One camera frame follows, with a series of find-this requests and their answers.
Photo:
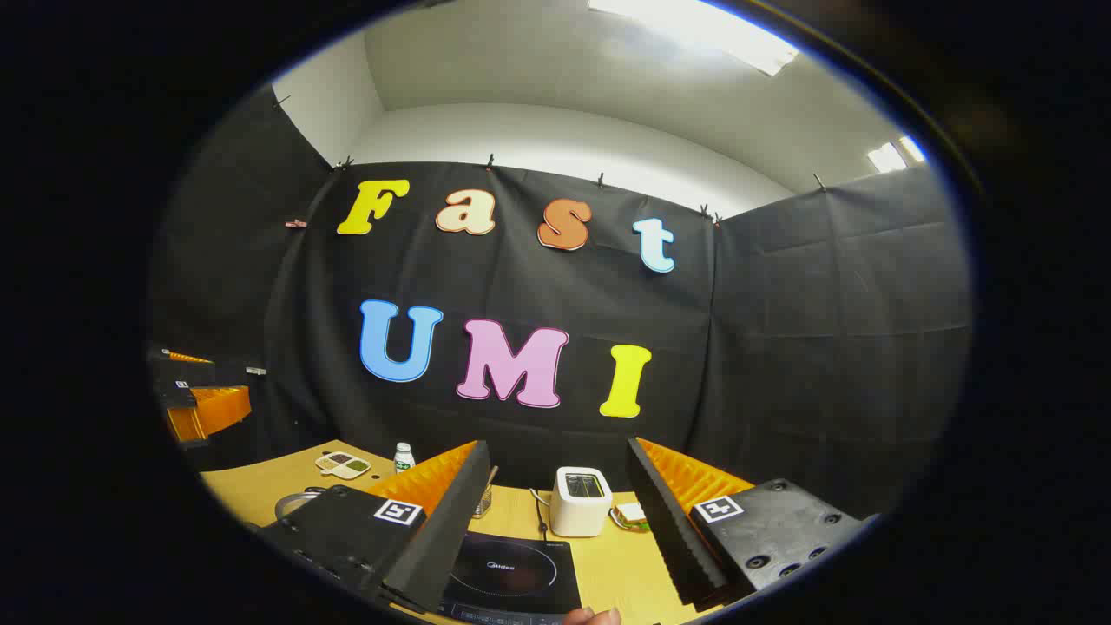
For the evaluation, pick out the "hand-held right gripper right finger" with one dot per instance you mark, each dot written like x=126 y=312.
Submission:
x=673 y=529

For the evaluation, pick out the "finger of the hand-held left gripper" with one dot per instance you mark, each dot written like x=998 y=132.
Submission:
x=187 y=371
x=217 y=410

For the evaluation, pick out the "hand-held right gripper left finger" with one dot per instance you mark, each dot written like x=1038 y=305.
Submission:
x=434 y=538

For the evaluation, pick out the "black induction cooktop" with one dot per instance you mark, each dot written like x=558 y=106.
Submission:
x=521 y=573

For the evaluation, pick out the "green and white packet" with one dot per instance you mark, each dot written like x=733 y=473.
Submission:
x=629 y=514

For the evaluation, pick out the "wooden stick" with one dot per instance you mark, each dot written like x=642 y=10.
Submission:
x=491 y=477

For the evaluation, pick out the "white drink bottle green label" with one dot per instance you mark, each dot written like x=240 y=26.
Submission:
x=404 y=458

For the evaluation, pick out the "white toaster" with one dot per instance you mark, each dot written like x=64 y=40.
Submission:
x=580 y=512

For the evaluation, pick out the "white divided sample dish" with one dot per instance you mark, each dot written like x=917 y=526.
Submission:
x=343 y=465

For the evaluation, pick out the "row of black cloth clips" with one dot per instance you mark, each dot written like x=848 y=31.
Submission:
x=489 y=161

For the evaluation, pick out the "small ceiling light panel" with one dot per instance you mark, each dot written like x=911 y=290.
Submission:
x=890 y=156

